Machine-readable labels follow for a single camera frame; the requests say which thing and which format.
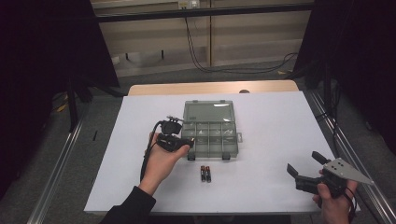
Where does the person's left hand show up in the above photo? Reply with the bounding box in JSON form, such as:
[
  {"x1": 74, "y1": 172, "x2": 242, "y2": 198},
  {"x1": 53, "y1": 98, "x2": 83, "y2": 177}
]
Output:
[{"x1": 138, "y1": 132, "x2": 191, "y2": 196}]

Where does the right hand-held gripper cable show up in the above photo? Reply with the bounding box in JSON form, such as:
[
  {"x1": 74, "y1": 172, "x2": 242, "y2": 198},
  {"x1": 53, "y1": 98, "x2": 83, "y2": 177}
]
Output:
[{"x1": 343, "y1": 186, "x2": 359, "y2": 224}]

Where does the black metal stand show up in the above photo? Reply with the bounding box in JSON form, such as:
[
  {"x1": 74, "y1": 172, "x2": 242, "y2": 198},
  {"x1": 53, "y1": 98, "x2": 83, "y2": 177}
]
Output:
[{"x1": 65, "y1": 77, "x2": 94, "y2": 133}]

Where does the grey transparent compartment box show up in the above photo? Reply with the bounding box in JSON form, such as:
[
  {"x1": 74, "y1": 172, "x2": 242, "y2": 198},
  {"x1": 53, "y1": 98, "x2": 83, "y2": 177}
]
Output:
[{"x1": 180, "y1": 99, "x2": 244, "y2": 161}]

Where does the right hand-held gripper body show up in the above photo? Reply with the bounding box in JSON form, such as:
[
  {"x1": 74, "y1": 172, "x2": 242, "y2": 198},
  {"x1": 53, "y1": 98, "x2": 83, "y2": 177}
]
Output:
[{"x1": 295, "y1": 157, "x2": 375, "y2": 199}]

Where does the left hand-held gripper cable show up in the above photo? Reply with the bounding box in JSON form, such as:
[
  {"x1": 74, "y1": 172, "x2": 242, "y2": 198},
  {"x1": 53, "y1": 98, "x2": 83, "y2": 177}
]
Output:
[{"x1": 139, "y1": 119, "x2": 164, "y2": 183}]

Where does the thin black rail cable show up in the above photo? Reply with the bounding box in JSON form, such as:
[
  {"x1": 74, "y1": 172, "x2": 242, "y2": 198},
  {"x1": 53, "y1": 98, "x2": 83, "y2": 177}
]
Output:
[{"x1": 315, "y1": 79, "x2": 342, "y2": 153}]

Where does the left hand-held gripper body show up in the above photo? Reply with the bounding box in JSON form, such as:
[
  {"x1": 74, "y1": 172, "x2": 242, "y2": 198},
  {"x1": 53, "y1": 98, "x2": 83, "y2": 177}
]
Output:
[{"x1": 156, "y1": 115, "x2": 188, "y2": 153}]

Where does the aluminium floor rail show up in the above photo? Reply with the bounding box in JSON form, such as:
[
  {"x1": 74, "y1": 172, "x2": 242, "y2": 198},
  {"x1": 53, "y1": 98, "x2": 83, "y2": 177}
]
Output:
[
  {"x1": 26, "y1": 116, "x2": 86, "y2": 224},
  {"x1": 306, "y1": 90, "x2": 396, "y2": 224}
]

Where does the person's right hand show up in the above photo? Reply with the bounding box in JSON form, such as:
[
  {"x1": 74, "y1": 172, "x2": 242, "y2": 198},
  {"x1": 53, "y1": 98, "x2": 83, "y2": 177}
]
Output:
[{"x1": 312, "y1": 179, "x2": 359, "y2": 224}]

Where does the black horizontal bar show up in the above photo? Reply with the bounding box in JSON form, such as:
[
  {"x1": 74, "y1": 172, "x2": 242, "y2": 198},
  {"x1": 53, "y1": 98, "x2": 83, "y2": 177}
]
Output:
[{"x1": 95, "y1": 3, "x2": 315, "y2": 23}]

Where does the black floor cable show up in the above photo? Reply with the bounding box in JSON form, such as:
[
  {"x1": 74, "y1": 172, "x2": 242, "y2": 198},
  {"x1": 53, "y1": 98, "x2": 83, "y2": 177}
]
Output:
[
  {"x1": 185, "y1": 17, "x2": 298, "y2": 74},
  {"x1": 183, "y1": 7, "x2": 299, "y2": 75}
]

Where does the white wall socket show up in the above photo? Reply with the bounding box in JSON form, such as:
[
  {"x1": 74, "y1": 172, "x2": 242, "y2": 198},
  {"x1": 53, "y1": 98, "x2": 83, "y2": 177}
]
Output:
[{"x1": 177, "y1": 0, "x2": 201, "y2": 9}]

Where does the black curtain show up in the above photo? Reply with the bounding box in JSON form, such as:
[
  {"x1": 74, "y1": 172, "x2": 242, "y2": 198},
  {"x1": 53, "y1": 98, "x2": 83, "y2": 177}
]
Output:
[
  {"x1": 0, "y1": 0, "x2": 121, "y2": 201},
  {"x1": 293, "y1": 0, "x2": 396, "y2": 154}
]

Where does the white table board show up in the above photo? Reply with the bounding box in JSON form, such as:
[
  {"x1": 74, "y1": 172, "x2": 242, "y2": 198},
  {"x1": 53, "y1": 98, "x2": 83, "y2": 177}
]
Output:
[{"x1": 83, "y1": 91, "x2": 362, "y2": 216}]

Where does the hand-held gripper cable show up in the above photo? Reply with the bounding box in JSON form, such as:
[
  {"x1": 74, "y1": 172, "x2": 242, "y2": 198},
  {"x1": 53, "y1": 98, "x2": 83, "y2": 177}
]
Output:
[
  {"x1": 139, "y1": 119, "x2": 164, "y2": 183},
  {"x1": 343, "y1": 186, "x2": 359, "y2": 224}
]

